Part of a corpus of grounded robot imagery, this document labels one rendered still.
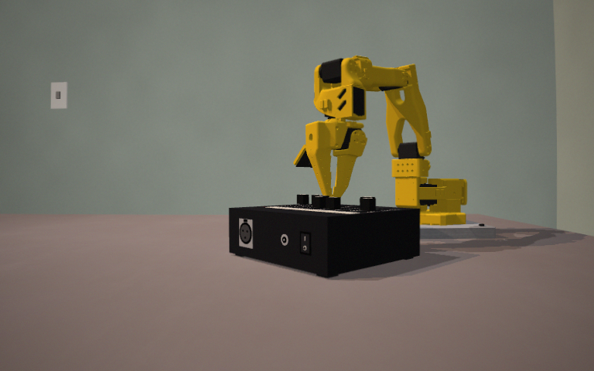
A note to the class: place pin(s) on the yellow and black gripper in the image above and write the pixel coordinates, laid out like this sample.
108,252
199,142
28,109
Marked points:
347,141

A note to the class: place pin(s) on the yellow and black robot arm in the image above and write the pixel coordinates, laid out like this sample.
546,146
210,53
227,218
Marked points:
340,92

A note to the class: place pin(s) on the black lighting desk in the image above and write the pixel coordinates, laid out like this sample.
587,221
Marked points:
325,237

